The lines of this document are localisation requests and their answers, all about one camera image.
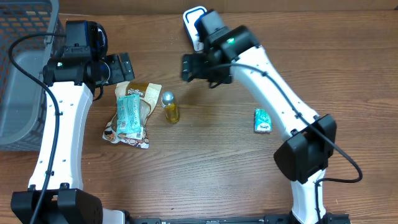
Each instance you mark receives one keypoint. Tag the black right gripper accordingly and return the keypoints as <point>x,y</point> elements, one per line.
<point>195,61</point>

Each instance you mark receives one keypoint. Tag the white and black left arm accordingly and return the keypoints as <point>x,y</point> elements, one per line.
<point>72,82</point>

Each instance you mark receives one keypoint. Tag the brown white snack bag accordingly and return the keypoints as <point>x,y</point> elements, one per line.
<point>149,95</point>

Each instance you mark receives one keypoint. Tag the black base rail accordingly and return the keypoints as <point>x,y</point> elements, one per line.
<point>267,219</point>

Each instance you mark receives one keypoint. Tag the dark grey plastic basket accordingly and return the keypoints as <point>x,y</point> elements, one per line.
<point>23,102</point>

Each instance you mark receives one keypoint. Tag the yellow oil bottle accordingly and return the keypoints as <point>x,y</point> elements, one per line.
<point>170,107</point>

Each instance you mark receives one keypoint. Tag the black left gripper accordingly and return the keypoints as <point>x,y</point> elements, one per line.
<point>119,75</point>

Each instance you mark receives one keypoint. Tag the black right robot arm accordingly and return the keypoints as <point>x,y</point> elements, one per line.
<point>222,55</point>

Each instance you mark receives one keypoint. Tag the small teal white box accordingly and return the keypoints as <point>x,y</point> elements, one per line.
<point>262,121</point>

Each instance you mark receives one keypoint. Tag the white barcode scanner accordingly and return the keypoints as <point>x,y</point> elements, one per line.
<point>189,18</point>

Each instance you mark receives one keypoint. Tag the teal wipes packet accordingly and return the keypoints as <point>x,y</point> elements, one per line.
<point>128,114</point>

